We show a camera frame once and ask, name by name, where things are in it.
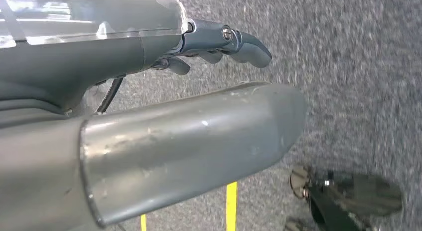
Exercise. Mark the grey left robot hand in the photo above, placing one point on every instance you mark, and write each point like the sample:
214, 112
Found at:
99, 58

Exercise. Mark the black robot foot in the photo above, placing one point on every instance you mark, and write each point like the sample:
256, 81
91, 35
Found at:
356, 196

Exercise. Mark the yellow floor tape rectangle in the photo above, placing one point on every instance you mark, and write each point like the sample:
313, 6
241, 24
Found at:
231, 206

